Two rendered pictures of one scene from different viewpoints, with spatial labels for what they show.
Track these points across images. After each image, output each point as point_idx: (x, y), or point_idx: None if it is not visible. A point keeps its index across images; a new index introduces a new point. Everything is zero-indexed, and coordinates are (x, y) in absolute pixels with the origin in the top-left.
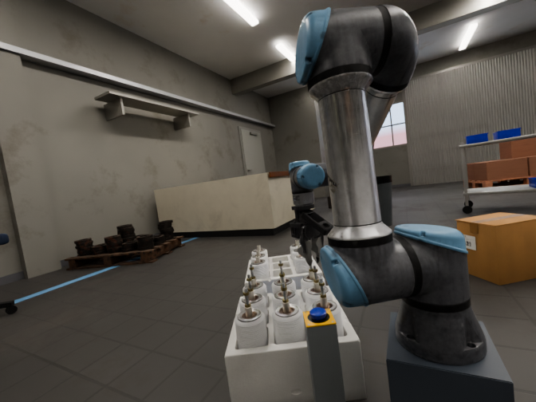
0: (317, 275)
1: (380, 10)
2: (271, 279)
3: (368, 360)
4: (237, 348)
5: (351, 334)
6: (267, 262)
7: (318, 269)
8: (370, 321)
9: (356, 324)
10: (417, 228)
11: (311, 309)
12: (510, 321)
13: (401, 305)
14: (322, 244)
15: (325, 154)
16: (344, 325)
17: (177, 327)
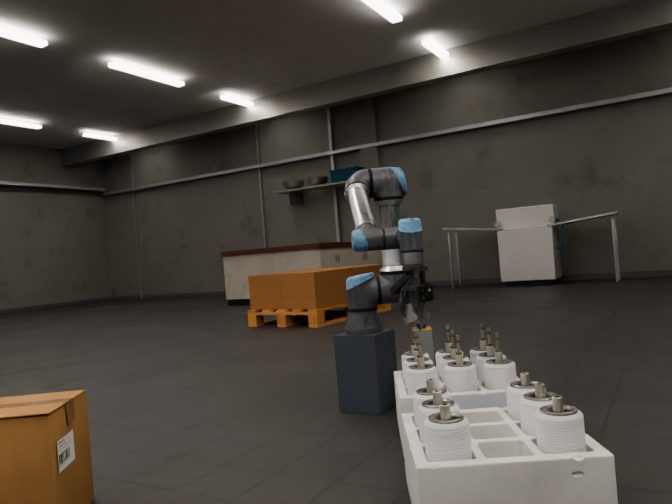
0: (415, 343)
1: (369, 178)
2: (497, 407)
3: (381, 434)
4: None
5: (398, 372)
6: (520, 412)
7: (406, 418)
8: (351, 461)
9: (372, 459)
10: (366, 273)
11: (424, 324)
12: (198, 457)
13: (377, 313)
14: (401, 313)
15: None
16: (400, 375)
17: None
